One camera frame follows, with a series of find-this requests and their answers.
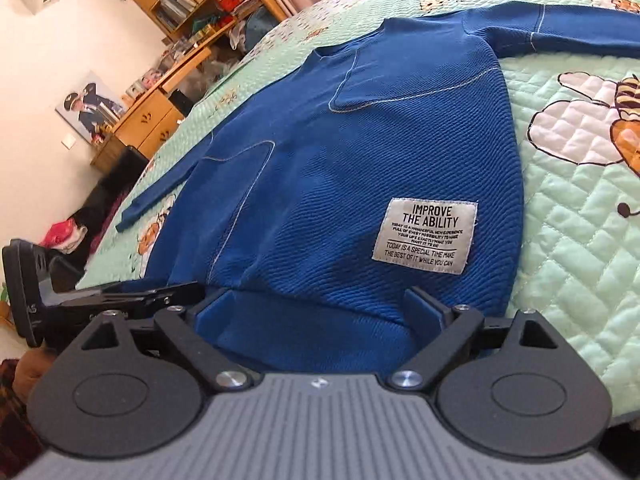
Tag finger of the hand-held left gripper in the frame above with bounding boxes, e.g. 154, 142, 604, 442
147, 281, 206, 307

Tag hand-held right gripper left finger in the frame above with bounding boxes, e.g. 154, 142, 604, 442
82, 287, 253, 392

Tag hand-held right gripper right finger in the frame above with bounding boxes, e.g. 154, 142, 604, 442
389, 286, 559, 391

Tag blue knit sweater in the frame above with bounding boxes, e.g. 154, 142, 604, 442
116, 0, 640, 377

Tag person's left forearm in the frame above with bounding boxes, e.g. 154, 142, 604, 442
0, 357, 46, 467

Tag person's left hand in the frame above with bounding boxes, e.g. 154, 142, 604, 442
14, 348, 58, 404

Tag pink red cloth pile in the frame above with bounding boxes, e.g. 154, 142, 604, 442
40, 219, 90, 254

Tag green quilted bedspread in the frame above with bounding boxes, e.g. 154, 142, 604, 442
75, 0, 640, 412

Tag wooden desk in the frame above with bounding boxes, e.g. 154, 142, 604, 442
90, 45, 214, 174

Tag black box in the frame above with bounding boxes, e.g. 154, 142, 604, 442
168, 88, 194, 116

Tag blue bag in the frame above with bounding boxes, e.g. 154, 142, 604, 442
244, 7, 282, 54

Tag wall poster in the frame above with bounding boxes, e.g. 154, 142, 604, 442
55, 70, 126, 144

